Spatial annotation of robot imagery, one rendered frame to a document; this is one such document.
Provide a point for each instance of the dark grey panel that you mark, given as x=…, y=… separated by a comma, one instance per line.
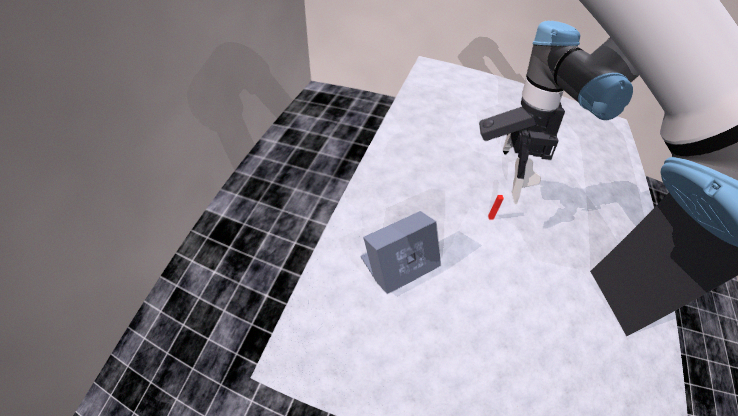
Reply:
x=403, y=251

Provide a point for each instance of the red rectangular peg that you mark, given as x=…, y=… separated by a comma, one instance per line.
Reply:
x=495, y=207

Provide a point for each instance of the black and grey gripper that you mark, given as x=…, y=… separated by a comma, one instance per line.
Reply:
x=544, y=133

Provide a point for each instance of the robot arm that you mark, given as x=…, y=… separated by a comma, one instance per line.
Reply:
x=686, y=52

